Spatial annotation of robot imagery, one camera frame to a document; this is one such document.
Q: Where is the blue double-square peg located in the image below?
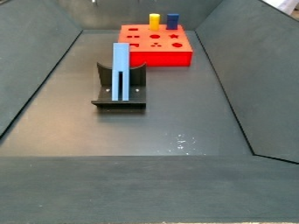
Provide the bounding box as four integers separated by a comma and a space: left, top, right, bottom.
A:
112, 43, 129, 101

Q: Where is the black regrasp stand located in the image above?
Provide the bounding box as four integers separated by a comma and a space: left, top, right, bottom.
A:
90, 63, 145, 109

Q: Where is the dark blue peg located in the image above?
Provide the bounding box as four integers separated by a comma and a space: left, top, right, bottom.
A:
165, 13, 180, 30

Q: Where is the red shape-sorting board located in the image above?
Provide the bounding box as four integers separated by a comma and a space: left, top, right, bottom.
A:
117, 24, 192, 67

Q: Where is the yellow cylinder peg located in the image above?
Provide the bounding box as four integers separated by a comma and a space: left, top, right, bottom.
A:
149, 13, 160, 31

